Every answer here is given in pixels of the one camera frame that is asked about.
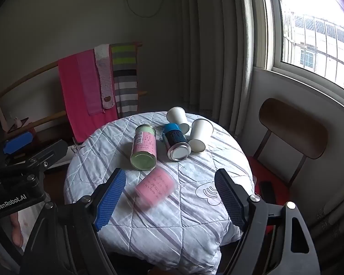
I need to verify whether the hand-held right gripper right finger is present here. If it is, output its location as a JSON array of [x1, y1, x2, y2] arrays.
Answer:
[[214, 168, 322, 275]]

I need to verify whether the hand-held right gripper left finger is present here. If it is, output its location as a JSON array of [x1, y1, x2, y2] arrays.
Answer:
[[20, 168, 127, 275]]

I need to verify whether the grey curtain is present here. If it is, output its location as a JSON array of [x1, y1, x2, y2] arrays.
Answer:
[[172, 0, 258, 139]]

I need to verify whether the pink and green can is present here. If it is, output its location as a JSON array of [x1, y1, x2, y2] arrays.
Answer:
[[130, 124, 158, 171]]

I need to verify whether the red seat cushion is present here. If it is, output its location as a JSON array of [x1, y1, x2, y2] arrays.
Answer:
[[247, 156, 291, 234]]

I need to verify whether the wooden drying rack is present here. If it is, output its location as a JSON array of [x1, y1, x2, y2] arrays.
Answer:
[[0, 41, 148, 134]]

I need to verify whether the window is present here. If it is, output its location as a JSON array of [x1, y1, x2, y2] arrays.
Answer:
[[258, 0, 344, 96]]

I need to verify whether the light pink towel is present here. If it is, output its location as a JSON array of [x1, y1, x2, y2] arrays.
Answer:
[[76, 50, 103, 116]]

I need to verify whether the bright pink towel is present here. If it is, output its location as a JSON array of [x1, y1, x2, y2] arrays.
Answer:
[[58, 49, 120, 144]]

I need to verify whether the brown wooden chair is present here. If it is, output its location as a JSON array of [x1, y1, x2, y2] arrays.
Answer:
[[248, 98, 329, 232]]

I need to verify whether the blue and black can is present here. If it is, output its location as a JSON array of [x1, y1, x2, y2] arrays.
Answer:
[[162, 123, 192, 162]]

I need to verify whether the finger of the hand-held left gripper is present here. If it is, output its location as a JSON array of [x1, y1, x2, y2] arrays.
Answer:
[[0, 131, 36, 161], [24, 139, 68, 175]]

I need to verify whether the round table with quilt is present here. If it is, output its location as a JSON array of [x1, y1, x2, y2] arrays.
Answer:
[[64, 111, 254, 271]]

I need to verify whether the person's left hand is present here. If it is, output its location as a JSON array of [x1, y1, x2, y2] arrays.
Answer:
[[9, 210, 25, 247]]

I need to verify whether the striped knitted cloth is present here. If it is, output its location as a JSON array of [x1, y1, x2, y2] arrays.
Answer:
[[110, 43, 140, 118]]

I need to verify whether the white paper cup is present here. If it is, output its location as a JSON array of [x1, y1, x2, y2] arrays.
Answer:
[[166, 107, 190, 135], [188, 118, 214, 152]]

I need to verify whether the black flat device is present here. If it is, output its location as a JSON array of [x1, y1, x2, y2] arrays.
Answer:
[[259, 180, 276, 204]]

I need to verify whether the pale knitted scarf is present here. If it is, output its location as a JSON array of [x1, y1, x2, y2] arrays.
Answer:
[[94, 44, 115, 110]]

